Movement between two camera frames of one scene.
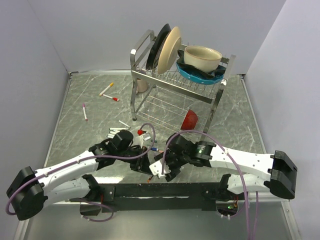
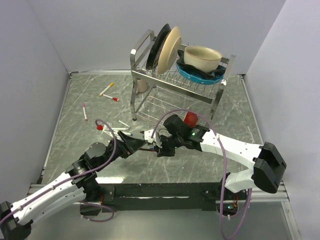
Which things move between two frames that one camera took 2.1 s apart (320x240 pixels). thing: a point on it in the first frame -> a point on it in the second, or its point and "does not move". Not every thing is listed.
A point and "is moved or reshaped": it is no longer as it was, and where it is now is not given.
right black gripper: x=174 y=171 -> x=162 y=151
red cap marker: x=114 y=98 does not move
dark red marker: x=150 y=178 is moved or reshaped
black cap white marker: x=124 y=123 does not move
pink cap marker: x=84 y=112 does not move
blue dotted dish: x=197 y=78 does not move
